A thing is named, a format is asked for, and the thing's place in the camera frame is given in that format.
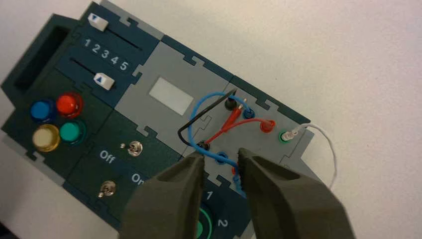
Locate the blue push button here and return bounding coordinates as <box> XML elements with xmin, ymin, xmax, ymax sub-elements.
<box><xmin>29</xmin><ymin>100</ymin><xmax>55</xmax><ymax>122</ymax></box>

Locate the red jumper wire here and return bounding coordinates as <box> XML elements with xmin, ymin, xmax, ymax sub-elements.
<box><xmin>204</xmin><ymin>105</ymin><xmax>277</xmax><ymax>146</ymax></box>

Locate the metal toggle switch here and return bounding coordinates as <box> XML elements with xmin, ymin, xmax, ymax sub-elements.
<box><xmin>120</xmin><ymin>141</ymin><xmax>143</xmax><ymax>157</ymax></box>
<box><xmin>98</xmin><ymin>180</ymin><xmax>116</xmax><ymax>199</ymax></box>

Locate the red push button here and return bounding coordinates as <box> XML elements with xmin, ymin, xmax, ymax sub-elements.
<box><xmin>55</xmin><ymin>92</ymin><xmax>84</xmax><ymax>119</ymax></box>

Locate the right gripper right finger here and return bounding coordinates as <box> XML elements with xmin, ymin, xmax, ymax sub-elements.
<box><xmin>238</xmin><ymin>147</ymin><xmax>356</xmax><ymax>239</ymax></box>

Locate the dark teal control panel board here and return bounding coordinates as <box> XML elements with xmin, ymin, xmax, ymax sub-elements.
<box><xmin>0</xmin><ymin>0</ymin><xmax>316</xmax><ymax>239</ymax></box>

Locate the white jumper wire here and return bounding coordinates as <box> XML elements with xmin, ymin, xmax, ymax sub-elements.
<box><xmin>283</xmin><ymin>122</ymin><xmax>338</xmax><ymax>190</ymax></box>

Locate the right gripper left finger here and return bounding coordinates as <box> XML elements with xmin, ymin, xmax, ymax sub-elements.
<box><xmin>118</xmin><ymin>152</ymin><xmax>206</xmax><ymax>239</ymax></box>

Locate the blue jumper wire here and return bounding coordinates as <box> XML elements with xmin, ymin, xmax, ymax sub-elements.
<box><xmin>188</xmin><ymin>92</ymin><xmax>256</xmax><ymax>199</ymax></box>

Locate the white display window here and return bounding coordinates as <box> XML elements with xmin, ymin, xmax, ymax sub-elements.
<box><xmin>148</xmin><ymin>77</ymin><xmax>195</xmax><ymax>116</ymax></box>

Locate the white slider knob down arrow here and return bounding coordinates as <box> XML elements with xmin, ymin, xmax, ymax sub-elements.
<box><xmin>88</xmin><ymin>13</ymin><xmax>109</xmax><ymax>32</ymax></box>

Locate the black jumper wire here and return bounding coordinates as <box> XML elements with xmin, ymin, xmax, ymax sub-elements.
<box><xmin>177</xmin><ymin>87</ymin><xmax>241</xmax><ymax>152</ymax></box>

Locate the yellow push button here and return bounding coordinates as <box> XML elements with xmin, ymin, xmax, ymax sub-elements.
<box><xmin>32</xmin><ymin>123</ymin><xmax>61</xmax><ymax>153</ymax></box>

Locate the green rotary selector knob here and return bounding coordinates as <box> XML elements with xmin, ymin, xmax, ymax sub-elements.
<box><xmin>194</xmin><ymin>204</ymin><xmax>215</xmax><ymax>239</ymax></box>

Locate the white slider knob up arrow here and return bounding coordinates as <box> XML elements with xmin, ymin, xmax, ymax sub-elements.
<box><xmin>93</xmin><ymin>72</ymin><xmax>115</xmax><ymax>90</ymax></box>

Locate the green push button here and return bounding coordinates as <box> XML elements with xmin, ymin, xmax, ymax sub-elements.
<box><xmin>59</xmin><ymin>120</ymin><xmax>87</xmax><ymax>146</ymax></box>

